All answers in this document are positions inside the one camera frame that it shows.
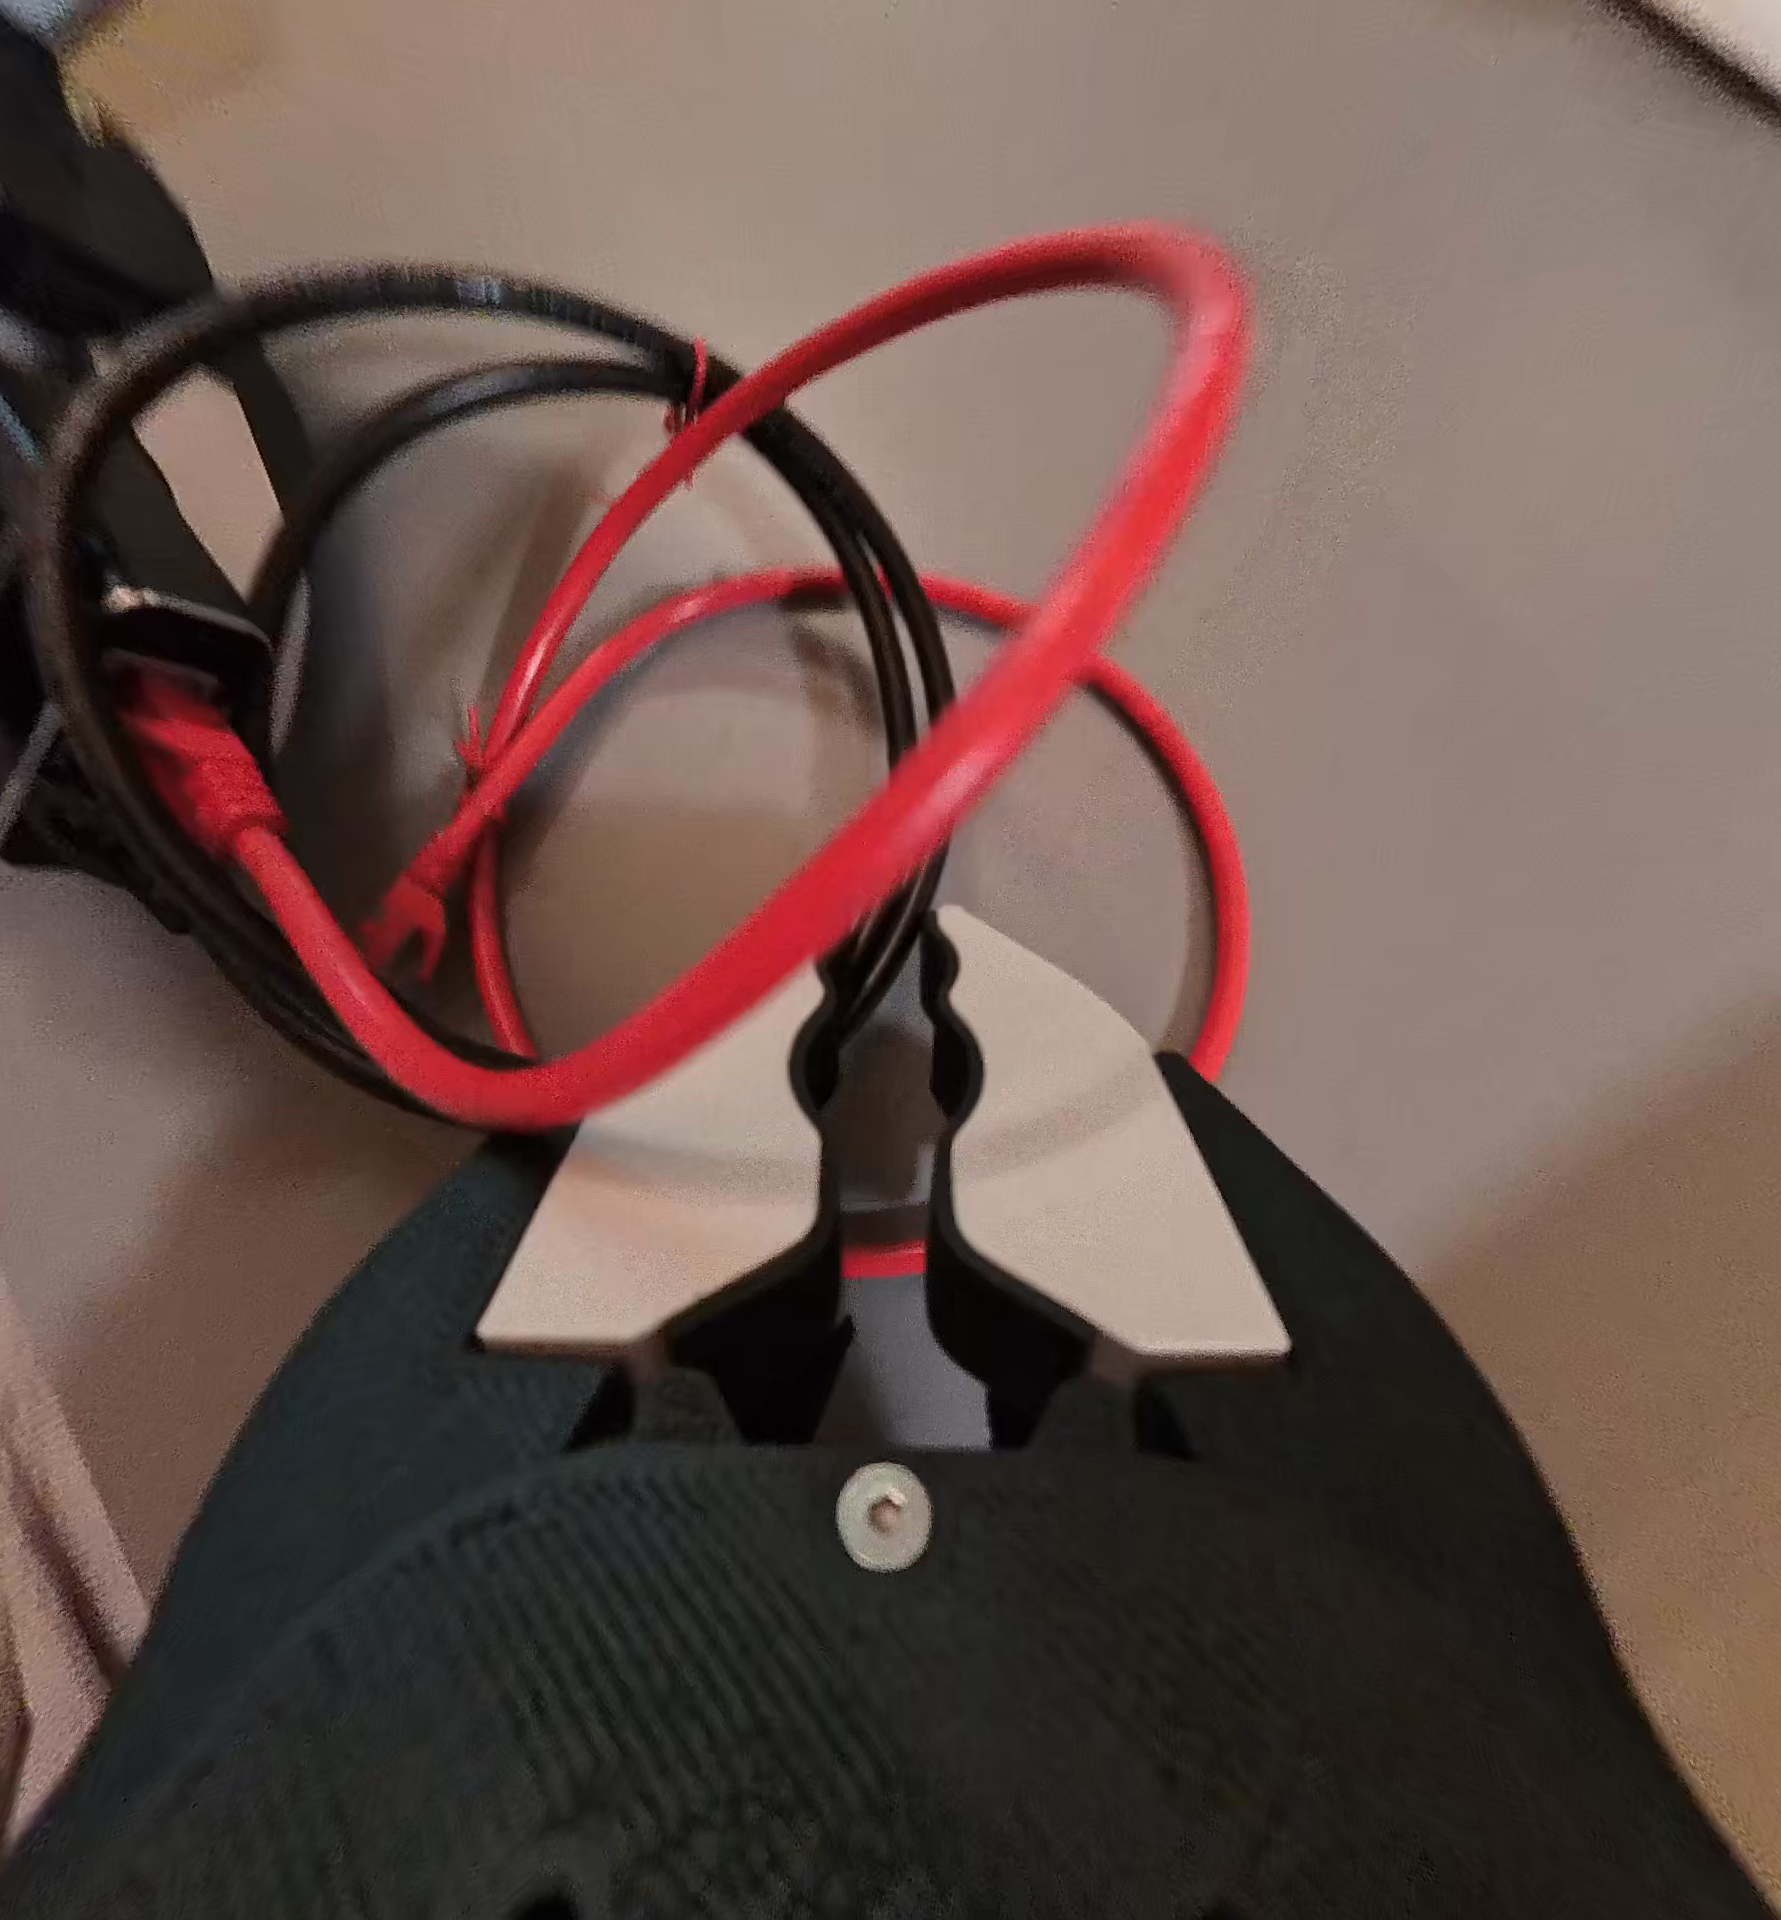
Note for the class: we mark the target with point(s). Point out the black network splitter box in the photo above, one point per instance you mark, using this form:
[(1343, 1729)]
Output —
[(170, 614)]

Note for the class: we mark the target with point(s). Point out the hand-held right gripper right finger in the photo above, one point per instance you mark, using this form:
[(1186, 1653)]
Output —
[(1086, 1200)]

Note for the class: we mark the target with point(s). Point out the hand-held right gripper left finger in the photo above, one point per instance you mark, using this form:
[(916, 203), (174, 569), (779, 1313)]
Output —
[(681, 1230)]

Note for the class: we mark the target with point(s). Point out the grey desk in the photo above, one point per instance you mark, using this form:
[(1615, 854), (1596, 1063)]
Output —
[(1430, 599)]

